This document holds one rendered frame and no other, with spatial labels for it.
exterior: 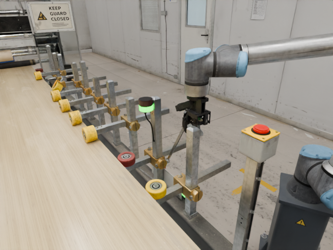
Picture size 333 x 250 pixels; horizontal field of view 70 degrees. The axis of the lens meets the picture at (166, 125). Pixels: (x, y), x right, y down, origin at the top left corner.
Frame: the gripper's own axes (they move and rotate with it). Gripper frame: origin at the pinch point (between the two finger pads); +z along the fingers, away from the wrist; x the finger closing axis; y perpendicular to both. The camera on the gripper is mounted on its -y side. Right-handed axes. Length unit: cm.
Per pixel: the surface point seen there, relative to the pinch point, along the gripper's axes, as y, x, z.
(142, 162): -17.4, -14.7, 16.3
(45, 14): -266, 3, -46
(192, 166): 11.8, -9.2, 4.2
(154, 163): -13.7, -10.3, 16.6
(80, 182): -13.7, -45.1, 11.2
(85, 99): -92, -16, 6
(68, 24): -266, 26, -34
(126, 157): -18.1, -22.7, 10.6
